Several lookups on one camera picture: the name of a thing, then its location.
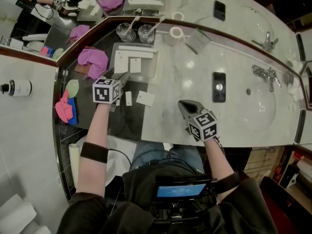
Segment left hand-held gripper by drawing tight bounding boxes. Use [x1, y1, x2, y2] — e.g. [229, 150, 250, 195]
[92, 67, 130, 112]

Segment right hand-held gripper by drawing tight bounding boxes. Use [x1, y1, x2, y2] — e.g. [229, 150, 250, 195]
[177, 100, 218, 141]

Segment person's left forearm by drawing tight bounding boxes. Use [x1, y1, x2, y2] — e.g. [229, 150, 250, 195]
[77, 103, 115, 197]

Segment black forearm band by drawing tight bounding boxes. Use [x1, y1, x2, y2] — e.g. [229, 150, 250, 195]
[214, 171, 241, 195]
[79, 141, 110, 164]

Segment person's right forearm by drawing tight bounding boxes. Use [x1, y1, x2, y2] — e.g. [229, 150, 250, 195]
[203, 137, 241, 202]

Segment purple towel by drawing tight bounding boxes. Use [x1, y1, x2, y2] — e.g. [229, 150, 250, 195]
[77, 46, 110, 80]

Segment clear acrylic tray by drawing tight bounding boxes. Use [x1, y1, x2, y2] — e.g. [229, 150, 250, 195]
[108, 42, 159, 82]

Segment brown cloth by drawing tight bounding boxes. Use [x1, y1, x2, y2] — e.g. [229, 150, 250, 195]
[74, 63, 92, 75]

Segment black smartphone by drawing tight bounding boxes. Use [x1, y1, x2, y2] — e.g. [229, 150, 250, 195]
[212, 71, 227, 103]

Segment clear drinking glass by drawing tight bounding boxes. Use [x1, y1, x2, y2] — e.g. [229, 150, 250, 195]
[116, 22, 137, 43]
[137, 24, 156, 45]

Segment white toothbrush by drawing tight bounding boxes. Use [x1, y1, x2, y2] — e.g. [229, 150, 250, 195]
[126, 15, 141, 34]
[150, 16, 166, 35]

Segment person's blue jeans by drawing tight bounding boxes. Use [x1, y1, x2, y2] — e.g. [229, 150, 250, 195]
[131, 141, 205, 174]

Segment blue cloth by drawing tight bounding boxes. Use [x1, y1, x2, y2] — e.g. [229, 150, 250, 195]
[67, 97, 78, 125]

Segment green pen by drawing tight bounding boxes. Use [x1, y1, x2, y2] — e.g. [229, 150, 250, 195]
[184, 42, 199, 55]

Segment pink cloth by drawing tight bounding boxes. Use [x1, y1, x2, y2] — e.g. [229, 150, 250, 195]
[55, 89, 74, 124]

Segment white tape roll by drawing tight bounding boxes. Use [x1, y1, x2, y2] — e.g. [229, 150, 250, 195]
[166, 26, 188, 46]

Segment white sink basin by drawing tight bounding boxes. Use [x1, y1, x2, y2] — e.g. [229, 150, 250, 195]
[243, 81, 278, 131]

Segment printed card with green edge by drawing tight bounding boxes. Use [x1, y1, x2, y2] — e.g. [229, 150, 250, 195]
[191, 28, 212, 50]

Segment black chest-mounted monitor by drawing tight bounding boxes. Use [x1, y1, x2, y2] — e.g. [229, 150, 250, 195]
[155, 174, 213, 201]

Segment chrome faucet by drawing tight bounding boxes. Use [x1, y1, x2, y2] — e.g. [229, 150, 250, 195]
[251, 64, 282, 93]

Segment cardboard box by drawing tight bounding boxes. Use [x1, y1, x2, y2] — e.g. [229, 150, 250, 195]
[243, 147, 285, 179]

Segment white toilet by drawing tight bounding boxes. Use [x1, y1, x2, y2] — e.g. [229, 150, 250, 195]
[75, 134, 138, 187]

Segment white bottle with black cap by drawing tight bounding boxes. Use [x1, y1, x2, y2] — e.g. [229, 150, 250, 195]
[0, 79, 33, 98]

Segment cream paper roll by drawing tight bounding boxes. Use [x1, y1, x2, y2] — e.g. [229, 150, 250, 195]
[68, 142, 81, 189]

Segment white crumpled tissue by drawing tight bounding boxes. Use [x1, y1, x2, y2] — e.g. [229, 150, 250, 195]
[286, 78, 304, 101]

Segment black box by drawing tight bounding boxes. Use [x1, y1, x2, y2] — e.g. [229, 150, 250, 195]
[279, 164, 300, 189]

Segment person's dark jacket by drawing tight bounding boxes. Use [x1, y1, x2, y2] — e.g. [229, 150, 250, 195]
[56, 164, 278, 234]

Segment black cable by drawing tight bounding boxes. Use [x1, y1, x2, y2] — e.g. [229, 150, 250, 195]
[108, 148, 134, 167]

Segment angled side wall mirror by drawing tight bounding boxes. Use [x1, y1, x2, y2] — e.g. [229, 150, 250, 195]
[0, 0, 109, 65]
[294, 30, 312, 77]

